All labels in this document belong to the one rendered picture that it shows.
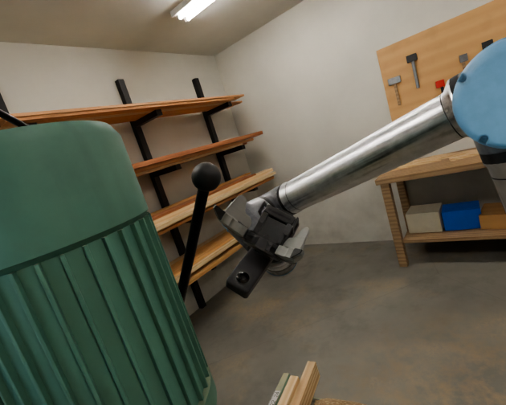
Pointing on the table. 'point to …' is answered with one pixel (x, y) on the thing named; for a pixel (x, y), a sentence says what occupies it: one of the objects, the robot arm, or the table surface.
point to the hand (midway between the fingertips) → (253, 231)
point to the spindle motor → (79, 277)
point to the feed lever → (211, 177)
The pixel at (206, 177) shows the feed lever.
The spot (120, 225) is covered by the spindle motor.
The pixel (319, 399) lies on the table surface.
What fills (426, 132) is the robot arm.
